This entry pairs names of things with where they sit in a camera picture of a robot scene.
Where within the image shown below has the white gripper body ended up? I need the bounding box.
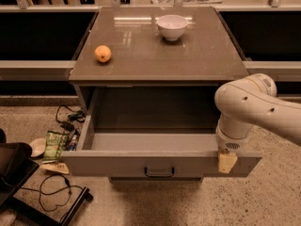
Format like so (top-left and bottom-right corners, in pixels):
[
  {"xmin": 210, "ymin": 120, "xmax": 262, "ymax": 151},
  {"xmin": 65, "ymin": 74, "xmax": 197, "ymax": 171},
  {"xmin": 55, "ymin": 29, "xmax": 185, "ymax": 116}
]
[{"xmin": 215, "ymin": 114, "xmax": 253, "ymax": 152}]

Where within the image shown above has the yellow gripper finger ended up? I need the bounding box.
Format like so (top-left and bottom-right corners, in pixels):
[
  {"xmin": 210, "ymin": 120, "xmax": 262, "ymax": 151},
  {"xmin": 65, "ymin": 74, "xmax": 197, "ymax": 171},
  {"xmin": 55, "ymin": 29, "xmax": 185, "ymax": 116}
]
[{"xmin": 218, "ymin": 151, "xmax": 238, "ymax": 174}]

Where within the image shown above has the grey top drawer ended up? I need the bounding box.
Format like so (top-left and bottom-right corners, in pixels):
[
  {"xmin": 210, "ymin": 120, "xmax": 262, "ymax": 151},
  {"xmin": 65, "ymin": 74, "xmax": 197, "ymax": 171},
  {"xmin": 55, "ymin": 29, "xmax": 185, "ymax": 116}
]
[{"xmin": 59, "ymin": 88, "xmax": 262, "ymax": 179}]

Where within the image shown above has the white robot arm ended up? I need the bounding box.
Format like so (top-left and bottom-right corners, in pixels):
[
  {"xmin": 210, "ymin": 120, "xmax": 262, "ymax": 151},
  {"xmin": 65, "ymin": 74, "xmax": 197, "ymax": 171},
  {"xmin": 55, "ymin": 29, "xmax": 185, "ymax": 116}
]
[{"xmin": 214, "ymin": 73, "xmax": 301, "ymax": 173}]

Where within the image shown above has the grey drawer cabinet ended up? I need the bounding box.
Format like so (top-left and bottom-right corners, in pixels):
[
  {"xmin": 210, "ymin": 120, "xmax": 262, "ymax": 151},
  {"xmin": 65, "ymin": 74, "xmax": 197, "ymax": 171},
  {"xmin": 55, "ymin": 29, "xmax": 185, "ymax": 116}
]
[{"xmin": 68, "ymin": 6, "xmax": 253, "ymax": 183}]

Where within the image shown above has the white ceramic bowl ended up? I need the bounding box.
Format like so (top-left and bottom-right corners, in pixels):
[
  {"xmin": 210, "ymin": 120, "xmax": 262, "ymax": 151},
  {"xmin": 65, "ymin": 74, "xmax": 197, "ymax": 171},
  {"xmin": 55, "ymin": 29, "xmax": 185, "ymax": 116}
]
[{"xmin": 157, "ymin": 15, "xmax": 188, "ymax": 40}]

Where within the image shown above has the orange fruit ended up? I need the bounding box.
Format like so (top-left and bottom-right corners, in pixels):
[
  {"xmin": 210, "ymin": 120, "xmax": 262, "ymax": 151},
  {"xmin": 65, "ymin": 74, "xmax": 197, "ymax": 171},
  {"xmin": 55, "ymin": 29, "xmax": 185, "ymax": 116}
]
[{"xmin": 94, "ymin": 45, "xmax": 112, "ymax": 63}]

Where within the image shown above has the blue snack bag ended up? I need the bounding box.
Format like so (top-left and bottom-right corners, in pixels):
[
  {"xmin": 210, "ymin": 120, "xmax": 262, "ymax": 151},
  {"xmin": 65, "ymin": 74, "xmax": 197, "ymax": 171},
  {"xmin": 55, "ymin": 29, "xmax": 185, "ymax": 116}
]
[{"xmin": 67, "ymin": 134, "xmax": 78, "ymax": 151}]

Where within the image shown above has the yellow snack packet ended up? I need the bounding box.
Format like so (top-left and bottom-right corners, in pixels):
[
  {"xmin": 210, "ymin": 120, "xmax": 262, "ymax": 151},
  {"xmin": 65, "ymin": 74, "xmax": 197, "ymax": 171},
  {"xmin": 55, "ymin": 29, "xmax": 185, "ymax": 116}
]
[{"xmin": 40, "ymin": 162, "xmax": 70, "ymax": 174}]

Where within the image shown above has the green chip bag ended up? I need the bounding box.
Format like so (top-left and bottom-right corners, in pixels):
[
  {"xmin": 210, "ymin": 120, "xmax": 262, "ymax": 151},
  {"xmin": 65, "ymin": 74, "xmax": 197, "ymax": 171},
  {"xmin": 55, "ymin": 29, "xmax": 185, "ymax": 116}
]
[{"xmin": 43, "ymin": 131, "xmax": 69, "ymax": 162}]

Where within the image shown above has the white plate on floor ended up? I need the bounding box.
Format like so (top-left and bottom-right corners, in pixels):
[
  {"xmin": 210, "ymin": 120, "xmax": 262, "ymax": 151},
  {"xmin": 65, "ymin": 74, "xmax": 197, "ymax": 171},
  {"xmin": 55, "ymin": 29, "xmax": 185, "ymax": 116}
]
[{"xmin": 29, "ymin": 137, "xmax": 46, "ymax": 157}]

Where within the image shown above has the black monitor stand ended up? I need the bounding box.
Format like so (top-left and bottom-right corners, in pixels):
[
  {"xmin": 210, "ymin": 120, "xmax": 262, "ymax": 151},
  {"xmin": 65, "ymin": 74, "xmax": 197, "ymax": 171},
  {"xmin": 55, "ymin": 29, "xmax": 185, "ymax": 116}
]
[{"xmin": 0, "ymin": 129, "xmax": 93, "ymax": 226}]

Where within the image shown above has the black power adapter cable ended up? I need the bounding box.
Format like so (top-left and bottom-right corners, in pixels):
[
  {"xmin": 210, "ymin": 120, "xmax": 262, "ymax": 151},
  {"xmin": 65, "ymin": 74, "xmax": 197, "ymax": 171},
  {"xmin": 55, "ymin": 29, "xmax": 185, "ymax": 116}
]
[{"xmin": 55, "ymin": 105, "xmax": 87, "ymax": 133}]

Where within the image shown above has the black cable on floor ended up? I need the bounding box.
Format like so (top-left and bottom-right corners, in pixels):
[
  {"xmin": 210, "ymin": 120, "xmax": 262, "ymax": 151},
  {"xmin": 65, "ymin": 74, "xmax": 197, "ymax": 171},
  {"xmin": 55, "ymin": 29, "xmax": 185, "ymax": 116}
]
[{"xmin": 20, "ymin": 172, "xmax": 85, "ymax": 213}]

